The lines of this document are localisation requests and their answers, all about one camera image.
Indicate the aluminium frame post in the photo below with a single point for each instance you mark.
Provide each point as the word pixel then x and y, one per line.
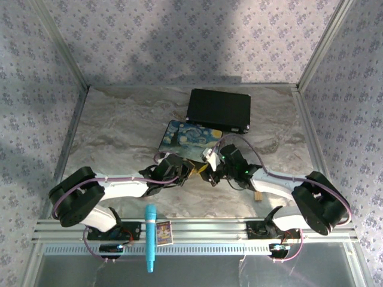
pixel 57 39
pixel 323 42

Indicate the starry night print pad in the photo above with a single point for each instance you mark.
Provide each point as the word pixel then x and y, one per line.
pixel 188 139

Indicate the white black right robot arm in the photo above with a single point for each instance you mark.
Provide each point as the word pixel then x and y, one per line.
pixel 278 186

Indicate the black rectangular case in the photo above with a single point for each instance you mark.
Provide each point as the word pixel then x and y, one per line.
pixel 218 109

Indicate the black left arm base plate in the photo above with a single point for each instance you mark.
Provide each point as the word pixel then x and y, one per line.
pixel 131 231

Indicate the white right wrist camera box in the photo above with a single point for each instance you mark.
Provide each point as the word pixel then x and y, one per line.
pixel 212 160

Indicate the grey metal panel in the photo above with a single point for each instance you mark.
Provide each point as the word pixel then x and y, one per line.
pixel 194 272

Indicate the small black controller box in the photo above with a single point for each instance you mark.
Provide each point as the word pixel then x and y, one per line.
pixel 279 249
pixel 110 249

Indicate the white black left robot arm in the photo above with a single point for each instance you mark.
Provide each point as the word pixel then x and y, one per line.
pixel 122 186

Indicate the turquoise marker pen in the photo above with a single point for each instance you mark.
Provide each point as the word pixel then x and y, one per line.
pixel 150 233

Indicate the aluminium front rail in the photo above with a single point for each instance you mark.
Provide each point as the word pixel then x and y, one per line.
pixel 203 230

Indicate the small purple card box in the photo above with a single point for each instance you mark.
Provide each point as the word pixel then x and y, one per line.
pixel 164 233

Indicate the aluminium side rail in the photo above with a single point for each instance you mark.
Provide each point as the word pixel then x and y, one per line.
pixel 311 143
pixel 71 137

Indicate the small wooden block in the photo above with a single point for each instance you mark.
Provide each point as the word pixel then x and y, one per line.
pixel 258 196

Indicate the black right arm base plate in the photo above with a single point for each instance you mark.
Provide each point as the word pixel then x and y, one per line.
pixel 257 230

